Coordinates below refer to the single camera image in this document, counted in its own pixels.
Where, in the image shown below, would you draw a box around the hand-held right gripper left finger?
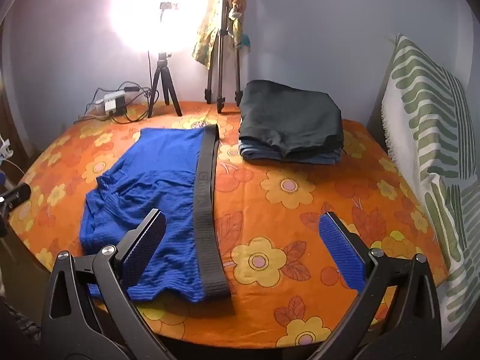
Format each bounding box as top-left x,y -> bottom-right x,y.
40,208 -> 177,360

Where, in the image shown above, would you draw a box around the stack of folded dark clothes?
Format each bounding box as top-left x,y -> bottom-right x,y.
238,80 -> 344,158

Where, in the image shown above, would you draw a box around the blue folded denim pants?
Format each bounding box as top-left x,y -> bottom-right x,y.
240,139 -> 343,166

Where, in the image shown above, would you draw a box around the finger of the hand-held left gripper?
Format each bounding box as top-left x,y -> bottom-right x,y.
0,183 -> 32,211

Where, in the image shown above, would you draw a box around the green striped white pillow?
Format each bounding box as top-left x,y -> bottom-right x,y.
380,34 -> 480,349

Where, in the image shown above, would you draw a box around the white power adapter with cables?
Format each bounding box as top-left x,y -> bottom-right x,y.
73,80 -> 155,125

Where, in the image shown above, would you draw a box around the orange floral bed sheet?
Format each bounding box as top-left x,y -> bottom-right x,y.
8,100 -> 451,349

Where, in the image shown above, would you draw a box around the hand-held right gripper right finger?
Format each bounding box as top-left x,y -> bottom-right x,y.
307,212 -> 443,360

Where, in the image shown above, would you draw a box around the small black tripod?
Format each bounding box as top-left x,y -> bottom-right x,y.
147,52 -> 183,119

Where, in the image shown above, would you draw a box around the bright round lamp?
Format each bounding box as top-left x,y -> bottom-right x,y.
109,0 -> 211,56

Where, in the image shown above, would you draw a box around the blue pants with black waistband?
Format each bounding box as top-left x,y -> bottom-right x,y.
79,124 -> 235,305

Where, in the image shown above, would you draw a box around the white power strip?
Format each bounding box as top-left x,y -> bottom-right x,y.
95,91 -> 128,115

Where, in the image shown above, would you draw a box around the yellow patterned hanging cloth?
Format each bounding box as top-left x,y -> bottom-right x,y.
192,0 -> 250,70

